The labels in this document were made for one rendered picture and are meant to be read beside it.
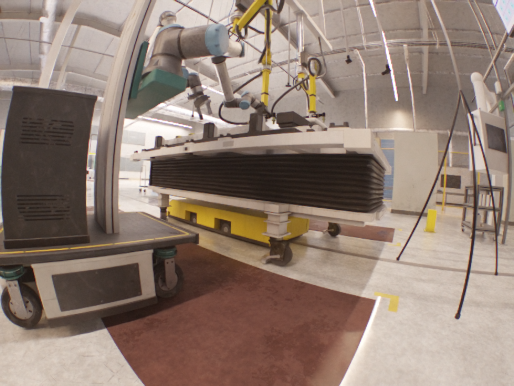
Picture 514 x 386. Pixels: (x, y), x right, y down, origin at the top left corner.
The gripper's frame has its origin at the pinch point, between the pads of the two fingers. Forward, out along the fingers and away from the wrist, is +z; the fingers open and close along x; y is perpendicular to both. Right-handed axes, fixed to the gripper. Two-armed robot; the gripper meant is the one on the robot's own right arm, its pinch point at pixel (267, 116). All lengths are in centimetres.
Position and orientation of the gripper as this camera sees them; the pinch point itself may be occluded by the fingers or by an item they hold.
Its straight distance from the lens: 218.7
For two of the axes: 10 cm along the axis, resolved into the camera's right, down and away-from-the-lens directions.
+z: 6.6, 5.1, 5.4
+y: -5.9, -0.8, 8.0
